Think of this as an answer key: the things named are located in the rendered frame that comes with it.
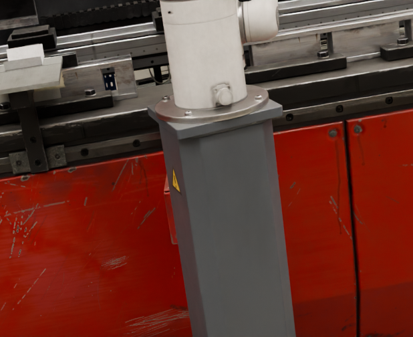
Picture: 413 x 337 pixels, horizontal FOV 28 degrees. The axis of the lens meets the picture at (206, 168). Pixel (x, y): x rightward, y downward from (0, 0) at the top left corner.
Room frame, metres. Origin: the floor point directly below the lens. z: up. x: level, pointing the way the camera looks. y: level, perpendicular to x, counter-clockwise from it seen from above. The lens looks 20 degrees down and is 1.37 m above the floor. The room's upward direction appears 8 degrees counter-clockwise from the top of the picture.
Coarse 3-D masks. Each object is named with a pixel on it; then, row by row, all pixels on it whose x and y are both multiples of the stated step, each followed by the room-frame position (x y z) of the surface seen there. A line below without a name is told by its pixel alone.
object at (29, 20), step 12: (0, 0) 1.96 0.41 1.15; (12, 0) 1.96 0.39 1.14; (24, 0) 1.97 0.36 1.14; (0, 12) 1.96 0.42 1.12; (12, 12) 1.96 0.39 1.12; (24, 12) 1.97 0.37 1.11; (36, 12) 1.98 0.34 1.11; (0, 24) 1.97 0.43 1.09; (12, 24) 1.97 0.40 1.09; (24, 24) 1.98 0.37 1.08
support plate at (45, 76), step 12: (48, 60) 1.93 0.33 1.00; (60, 60) 1.91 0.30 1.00; (12, 72) 1.85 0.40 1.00; (24, 72) 1.83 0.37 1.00; (36, 72) 1.82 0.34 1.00; (48, 72) 1.80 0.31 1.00; (60, 72) 1.80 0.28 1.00; (0, 84) 1.75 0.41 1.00; (12, 84) 1.73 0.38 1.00; (24, 84) 1.71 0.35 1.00; (36, 84) 1.70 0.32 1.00; (48, 84) 1.70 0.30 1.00
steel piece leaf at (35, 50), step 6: (12, 48) 1.99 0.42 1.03; (18, 48) 1.99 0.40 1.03; (24, 48) 1.99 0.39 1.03; (30, 48) 1.99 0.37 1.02; (36, 48) 1.99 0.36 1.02; (42, 48) 1.99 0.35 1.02; (12, 54) 1.98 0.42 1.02; (18, 54) 1.98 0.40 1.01; (24, 54) 1.98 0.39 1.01; (30, 54) 1.98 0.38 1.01; (36, 54) 1.98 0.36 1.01; (42, 54) 1.99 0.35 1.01
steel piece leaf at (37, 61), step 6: (12, 60) 1.88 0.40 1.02; (18, 60) 1.88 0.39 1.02; (24, 60) 1.88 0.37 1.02; (30, 60) 1.88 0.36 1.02; (36, 60) 1.89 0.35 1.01; (42, 60) 1.93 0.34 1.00; (6, 66) 1.88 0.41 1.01; (12, 66) 1.88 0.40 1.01; (18, 66) 1.88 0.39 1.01; (24, 66) 1.88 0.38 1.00; (30, 66) 1.88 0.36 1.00
